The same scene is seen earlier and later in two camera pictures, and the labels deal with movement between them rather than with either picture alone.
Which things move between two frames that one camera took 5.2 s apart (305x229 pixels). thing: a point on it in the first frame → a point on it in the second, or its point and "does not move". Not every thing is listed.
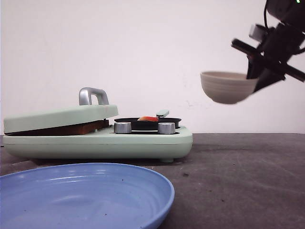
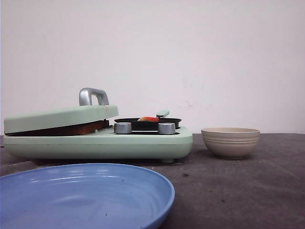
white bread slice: x=88 y=128 does not move
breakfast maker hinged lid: x=93 y=104 does not move
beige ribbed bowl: x=227 y=87 → x=230 y=143
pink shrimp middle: x=150 y=118 does not move
